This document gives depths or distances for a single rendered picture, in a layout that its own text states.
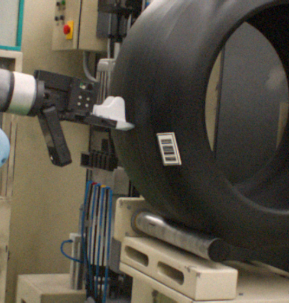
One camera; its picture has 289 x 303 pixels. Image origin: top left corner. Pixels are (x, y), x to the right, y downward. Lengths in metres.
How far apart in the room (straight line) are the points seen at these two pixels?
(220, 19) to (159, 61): 0.13
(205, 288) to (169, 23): 0.50
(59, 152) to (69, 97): 0.10
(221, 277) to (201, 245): 0.07
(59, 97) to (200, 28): 0.28
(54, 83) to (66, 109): 0.05
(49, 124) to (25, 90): 0.08
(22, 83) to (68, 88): 0.09
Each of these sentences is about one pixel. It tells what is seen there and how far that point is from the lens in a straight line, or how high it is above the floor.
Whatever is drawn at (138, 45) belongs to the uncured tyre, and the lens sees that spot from 1.57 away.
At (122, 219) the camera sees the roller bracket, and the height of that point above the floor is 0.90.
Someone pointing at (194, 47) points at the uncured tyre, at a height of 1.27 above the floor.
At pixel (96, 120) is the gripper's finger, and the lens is 1.46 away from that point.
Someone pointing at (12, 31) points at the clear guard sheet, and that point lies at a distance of 2.06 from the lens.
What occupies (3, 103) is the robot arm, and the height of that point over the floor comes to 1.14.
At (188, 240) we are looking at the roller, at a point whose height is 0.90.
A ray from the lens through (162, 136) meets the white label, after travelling 1.46.
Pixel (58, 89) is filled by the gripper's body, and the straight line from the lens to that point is 1.46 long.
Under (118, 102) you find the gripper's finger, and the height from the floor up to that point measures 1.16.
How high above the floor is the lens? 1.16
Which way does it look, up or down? 3 degrees down
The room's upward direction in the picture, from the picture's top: 5 degrees clockwise
